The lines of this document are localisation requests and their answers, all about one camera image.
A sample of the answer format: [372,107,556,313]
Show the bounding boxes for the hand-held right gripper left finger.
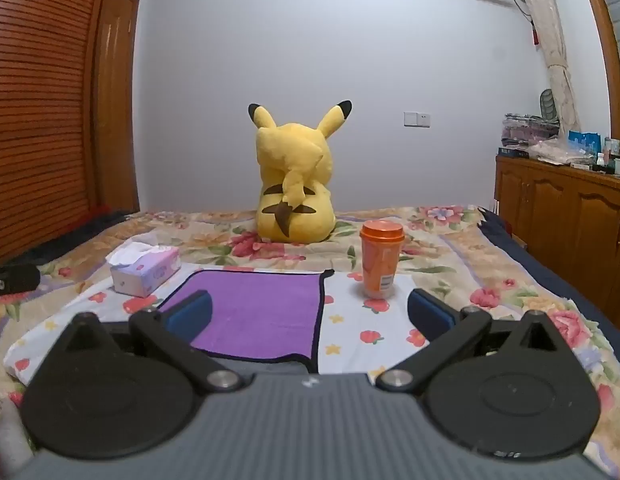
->
[57,289,244,394]

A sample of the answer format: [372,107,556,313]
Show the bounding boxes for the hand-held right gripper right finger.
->
[374,288,567,394]

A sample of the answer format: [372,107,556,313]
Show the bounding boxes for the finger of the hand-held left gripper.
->
[0,263,42,304]

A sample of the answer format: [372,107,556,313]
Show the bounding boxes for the purple towel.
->
[157,268,336,375]

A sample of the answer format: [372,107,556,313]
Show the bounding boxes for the white tissue box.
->
[105,241,183,299]

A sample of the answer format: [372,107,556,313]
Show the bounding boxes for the orange lidded cup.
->
[359,219,406,300]

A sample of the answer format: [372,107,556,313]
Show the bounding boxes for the white strawberry print cloth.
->
[2,259,443,401]

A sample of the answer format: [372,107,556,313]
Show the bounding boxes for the dark blue bed sheet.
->
[477,207,620,347]

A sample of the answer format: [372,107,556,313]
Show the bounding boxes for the white fluffy cloth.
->
[0,392,37,480]

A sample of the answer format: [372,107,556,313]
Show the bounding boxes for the wooden cabinet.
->
[494,154,620,312]

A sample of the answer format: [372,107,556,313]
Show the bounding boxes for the wooden louvered wardrobe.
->
[0,0,117,267]

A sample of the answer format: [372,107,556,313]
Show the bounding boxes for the yellow plush toy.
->
[247,100,353,246]

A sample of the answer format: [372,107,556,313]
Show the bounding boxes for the wooden door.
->
[92,0,141,214]

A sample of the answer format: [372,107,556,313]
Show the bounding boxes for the clear plastic bag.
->
[527,137,592,167]

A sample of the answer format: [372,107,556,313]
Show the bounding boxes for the stack of folded cloths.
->
[500,112,561,149]

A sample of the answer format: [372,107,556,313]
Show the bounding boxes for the blue box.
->
[568,130,602,157]

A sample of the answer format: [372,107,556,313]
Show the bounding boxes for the row of small bottles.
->
[594,130,620,178]

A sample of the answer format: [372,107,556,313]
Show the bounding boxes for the grey hand fan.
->
[539,88,560,124]

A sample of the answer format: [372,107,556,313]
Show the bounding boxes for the cream patterned curtain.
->
[509,0,582,137]

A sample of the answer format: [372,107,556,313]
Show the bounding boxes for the wooden window frame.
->
[574,0,620,142]

